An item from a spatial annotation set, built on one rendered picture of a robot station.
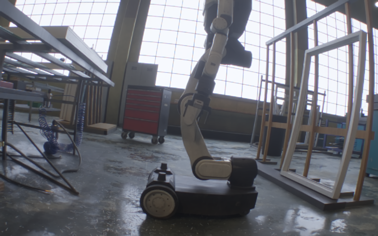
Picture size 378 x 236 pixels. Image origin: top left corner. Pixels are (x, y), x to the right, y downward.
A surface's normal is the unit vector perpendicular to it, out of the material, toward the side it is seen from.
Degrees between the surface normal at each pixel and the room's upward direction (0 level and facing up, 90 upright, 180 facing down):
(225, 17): 90
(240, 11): 90
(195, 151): 90
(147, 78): 90
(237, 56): 113
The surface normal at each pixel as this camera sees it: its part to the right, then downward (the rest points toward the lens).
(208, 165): 0.03, 0.00
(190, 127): -0.03, 0.43
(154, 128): -0.26, -0.03
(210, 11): -0.69, 0.05
